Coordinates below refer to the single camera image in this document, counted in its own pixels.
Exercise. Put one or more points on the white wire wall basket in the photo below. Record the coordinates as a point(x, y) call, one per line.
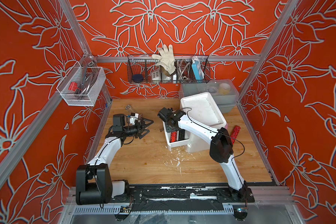
point(81, 87)

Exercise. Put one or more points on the white power strip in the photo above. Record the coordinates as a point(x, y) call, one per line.
point(156, 75)

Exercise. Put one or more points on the white work glove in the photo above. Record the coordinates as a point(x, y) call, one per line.
point(166, 58)

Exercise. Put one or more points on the yellow tape roll in box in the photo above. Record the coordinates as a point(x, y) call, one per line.
point(224, 89)

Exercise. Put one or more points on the dark round object in basket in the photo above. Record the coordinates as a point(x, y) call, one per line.
point(137, 78)

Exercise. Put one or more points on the white drawer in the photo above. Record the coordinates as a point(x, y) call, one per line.
point(182, 138)

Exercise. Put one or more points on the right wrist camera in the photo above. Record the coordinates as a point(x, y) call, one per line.
point(165, 114)

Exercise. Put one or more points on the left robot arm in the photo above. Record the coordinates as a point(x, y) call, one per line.
point(94, 184)

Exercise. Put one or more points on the white drawer cabinet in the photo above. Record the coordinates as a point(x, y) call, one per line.
point(202, 108)

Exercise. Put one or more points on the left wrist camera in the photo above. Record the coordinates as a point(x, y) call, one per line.
point(133, 117)

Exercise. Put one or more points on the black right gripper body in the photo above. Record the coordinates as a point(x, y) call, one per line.
point(169, 128)

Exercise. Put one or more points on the blue box in basket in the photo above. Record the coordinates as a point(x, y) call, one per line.
point(197, 70)

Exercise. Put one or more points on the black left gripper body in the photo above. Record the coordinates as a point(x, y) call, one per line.
point(136, 123)

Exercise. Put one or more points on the red glitter microphone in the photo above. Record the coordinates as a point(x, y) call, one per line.
point(235, 134)
point(173, 136)

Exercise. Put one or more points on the clear glass tube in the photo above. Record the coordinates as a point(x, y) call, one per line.
point(130, 109)

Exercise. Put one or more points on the grey plastic storage box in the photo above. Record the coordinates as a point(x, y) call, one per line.
point(224, 102)

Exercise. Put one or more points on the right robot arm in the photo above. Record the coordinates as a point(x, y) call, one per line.
point(221, 149)

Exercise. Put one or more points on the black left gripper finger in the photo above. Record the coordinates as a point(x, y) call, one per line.
point(143, 133)
point(146, 122)

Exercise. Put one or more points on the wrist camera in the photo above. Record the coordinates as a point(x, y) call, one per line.
point(133, 117)
point(165, 114)

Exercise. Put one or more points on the black wire wall basket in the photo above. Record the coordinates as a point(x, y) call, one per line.
point(151, 69)

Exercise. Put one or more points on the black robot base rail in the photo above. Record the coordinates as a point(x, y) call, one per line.
point(184, 197)

